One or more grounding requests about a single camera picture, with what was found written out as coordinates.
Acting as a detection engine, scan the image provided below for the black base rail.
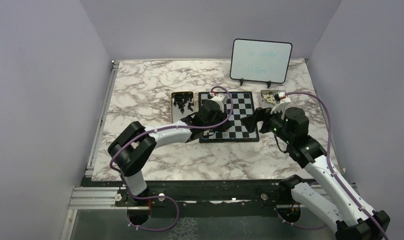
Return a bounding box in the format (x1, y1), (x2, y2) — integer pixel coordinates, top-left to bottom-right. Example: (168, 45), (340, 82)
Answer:
(69, 178), (335, 220)

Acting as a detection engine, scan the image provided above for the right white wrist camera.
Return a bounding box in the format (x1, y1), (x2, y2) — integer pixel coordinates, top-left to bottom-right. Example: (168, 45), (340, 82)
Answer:
(271, 91), (291, 114)

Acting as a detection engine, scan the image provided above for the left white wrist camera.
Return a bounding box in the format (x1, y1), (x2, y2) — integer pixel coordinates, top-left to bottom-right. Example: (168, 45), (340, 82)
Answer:
(210, 93), (228, 106)

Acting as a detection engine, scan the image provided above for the small whiteboard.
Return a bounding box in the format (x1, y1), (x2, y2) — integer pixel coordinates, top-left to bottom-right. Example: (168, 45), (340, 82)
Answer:
(229, 38), (293, 86)

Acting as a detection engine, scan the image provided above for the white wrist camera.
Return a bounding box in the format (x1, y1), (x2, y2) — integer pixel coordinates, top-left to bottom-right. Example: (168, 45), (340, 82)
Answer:
(271, 91), (291, 114)
(210, 93), (228, 106)

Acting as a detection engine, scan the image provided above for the white chess pieces pile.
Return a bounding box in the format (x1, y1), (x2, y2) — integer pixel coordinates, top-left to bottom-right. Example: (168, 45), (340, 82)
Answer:
(262, 93), (276, 104)

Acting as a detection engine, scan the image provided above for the yellow tin tray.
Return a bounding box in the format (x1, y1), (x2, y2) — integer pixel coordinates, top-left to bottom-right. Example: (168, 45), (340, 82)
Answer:
(170, 91), (195, 123)

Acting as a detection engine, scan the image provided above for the lilac tin tray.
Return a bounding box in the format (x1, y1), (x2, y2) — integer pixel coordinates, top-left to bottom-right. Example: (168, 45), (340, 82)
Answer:
(259, 90), (285, 109)

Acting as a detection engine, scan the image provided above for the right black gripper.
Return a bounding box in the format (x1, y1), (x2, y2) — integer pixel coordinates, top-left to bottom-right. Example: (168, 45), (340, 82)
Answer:
(241, 103), (293, 144)

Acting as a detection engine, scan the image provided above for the black white chessboard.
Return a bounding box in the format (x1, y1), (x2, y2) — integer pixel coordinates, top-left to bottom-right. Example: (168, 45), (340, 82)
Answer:
(199, 91), (259, 144)

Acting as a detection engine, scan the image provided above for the black chess pieces pile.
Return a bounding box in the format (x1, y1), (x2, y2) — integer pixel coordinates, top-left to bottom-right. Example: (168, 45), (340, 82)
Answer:
(171, 91), (194, 113)

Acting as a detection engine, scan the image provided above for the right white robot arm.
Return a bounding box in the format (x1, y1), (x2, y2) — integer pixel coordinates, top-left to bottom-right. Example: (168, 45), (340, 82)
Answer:
(241, 107), (390, 240)

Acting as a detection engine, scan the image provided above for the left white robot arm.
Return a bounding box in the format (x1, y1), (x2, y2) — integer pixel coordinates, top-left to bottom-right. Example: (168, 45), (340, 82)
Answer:
(107, 94), (230, 206)

